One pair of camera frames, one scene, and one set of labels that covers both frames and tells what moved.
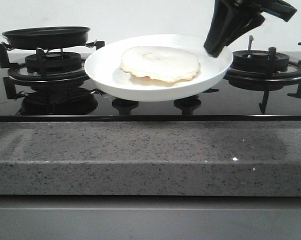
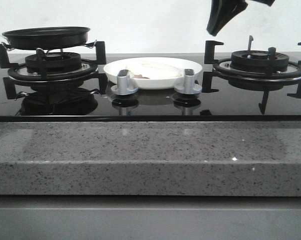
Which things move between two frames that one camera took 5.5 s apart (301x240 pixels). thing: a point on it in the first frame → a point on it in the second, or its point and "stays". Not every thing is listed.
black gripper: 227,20 → 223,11
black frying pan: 46,38 stays
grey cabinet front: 149,217 stays
